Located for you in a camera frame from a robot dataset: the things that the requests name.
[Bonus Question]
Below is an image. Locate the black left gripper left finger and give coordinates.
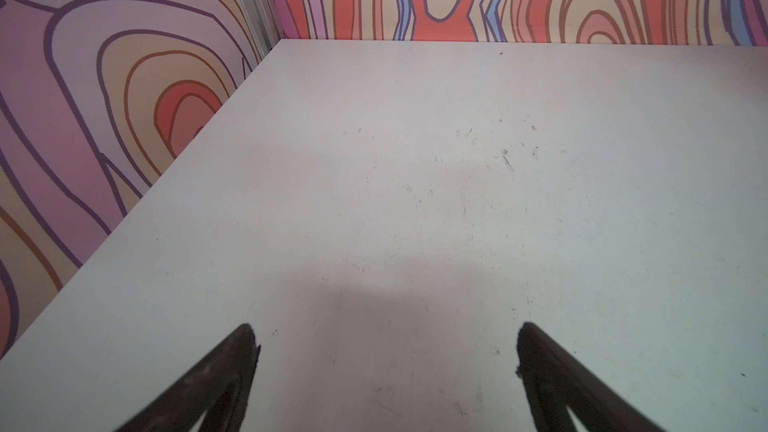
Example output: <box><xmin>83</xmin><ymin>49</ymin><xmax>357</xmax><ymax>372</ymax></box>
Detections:
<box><xmin>119</xmin><ymin>323</ymin><xmax>261</xmax><ymax>431</ymax></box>

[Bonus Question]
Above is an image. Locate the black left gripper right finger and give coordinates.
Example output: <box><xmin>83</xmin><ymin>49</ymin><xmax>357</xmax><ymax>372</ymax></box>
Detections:
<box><xmin>516</xmin><ymin>322</ymin><xmax>661</xmax><ymax>431</ymax></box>

